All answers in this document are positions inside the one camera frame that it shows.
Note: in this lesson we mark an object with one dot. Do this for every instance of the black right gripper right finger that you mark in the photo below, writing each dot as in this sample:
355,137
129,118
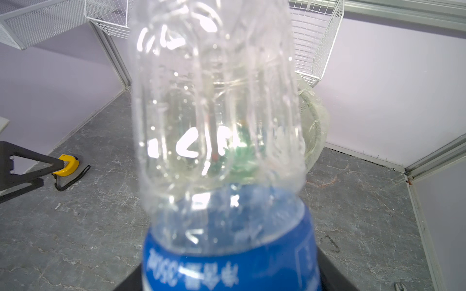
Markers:
331,278

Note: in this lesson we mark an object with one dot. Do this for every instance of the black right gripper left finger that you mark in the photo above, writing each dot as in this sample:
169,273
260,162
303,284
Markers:
133,282

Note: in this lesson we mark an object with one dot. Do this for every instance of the clear bottle blue label white cap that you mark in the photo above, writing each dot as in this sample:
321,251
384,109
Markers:
220,148

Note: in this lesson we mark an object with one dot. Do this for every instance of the grey mesh waste bin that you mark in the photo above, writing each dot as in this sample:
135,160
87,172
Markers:
313,120

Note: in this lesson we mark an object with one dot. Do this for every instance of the green bin liner bag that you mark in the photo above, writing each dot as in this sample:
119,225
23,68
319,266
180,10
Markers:
315,123

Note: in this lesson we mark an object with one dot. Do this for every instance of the silver open-end wrench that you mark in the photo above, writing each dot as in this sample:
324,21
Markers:
399,286

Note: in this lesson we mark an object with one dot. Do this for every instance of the yellow tape measure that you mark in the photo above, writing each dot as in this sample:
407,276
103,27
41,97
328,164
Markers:
71,164

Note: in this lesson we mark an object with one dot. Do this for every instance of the small white wire basket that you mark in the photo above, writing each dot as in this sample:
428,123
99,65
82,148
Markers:
27,23

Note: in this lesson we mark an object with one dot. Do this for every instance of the long white wire basket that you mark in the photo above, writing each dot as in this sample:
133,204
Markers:
315,25

